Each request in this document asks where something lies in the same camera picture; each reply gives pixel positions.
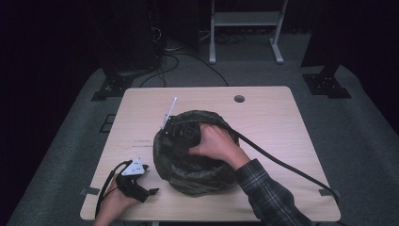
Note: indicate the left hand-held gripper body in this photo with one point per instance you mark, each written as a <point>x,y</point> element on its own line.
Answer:
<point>130,185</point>

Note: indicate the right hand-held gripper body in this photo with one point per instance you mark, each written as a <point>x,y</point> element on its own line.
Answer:
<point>185,135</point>

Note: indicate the black garbage bag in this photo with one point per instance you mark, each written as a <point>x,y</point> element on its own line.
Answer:
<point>175,166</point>

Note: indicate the green plastic bin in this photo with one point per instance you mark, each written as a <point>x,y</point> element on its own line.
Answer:
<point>194,185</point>

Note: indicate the person's left hand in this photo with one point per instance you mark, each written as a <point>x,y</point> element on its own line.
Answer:
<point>113,207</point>

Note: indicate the person's right hand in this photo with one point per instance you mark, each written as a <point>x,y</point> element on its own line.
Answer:
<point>219,144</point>

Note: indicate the grey tape piece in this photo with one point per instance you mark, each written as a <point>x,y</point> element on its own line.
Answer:
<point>327,192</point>
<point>90,190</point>

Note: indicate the black stand base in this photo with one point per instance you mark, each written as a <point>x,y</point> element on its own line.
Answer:
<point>114,84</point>
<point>326,84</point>

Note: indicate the dark cabinet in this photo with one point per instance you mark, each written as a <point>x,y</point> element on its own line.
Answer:
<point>135,34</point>

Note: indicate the white metal stand frame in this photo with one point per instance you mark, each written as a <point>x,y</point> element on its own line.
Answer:
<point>246,19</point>

